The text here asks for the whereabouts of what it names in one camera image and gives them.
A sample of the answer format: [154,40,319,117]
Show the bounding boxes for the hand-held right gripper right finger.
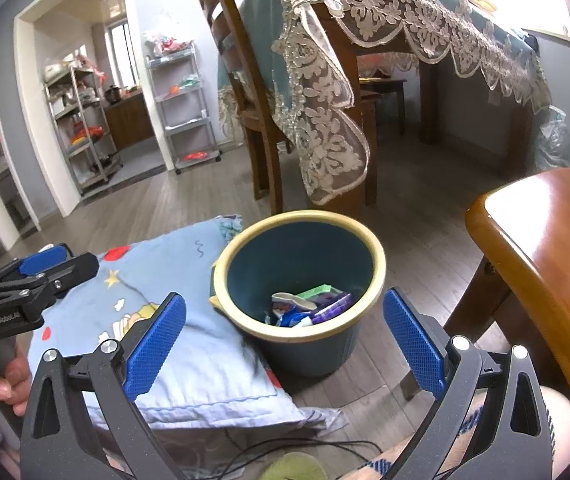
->
[381,287,553,480]

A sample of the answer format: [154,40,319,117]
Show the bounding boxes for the wooden kitchen cabinet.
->
[102,92,156,151]

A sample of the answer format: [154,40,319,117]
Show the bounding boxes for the green medicine box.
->
[297,285,343,302]

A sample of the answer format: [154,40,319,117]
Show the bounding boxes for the black cable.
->
[225,437,383,480]

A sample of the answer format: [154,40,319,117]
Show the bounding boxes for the plastic bags on cart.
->
[142,30,193,58]

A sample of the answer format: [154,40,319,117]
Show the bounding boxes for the green slipper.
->
[260,452,328,480]

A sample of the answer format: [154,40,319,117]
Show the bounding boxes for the white storage cart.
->
[145,42,222,176]

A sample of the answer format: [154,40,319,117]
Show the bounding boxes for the red white snack wrapper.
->
[271,292,318,318]

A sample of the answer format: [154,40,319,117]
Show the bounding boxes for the metal shelf rack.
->
[44,65,123,196]

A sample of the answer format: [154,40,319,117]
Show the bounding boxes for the kitchen window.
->
[105,17,138,88]

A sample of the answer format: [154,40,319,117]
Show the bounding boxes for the purple spray bottle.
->
[310,292,353,324]

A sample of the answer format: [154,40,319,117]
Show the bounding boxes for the blue bin with yellow rim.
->
[210,210,387,378]

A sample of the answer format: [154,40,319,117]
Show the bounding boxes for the blue snack packet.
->
[275,310,316,329]

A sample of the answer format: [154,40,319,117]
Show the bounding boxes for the blue cartoon printed blanket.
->
[27,215,316,428]

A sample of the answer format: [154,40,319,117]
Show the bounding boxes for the clear plastic bottle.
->
[535,105,570,171]

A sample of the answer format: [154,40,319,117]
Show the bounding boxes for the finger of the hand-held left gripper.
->
[0,252,100,307]
[0,244,72,287]

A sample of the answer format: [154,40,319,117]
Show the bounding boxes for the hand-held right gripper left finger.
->
[20,291,188,480]

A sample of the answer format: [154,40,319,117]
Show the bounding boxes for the dark wooden dining chair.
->
[197,0,381,216]

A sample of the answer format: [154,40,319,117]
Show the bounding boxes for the teal tablecloth with lace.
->
[217,0,553,206]

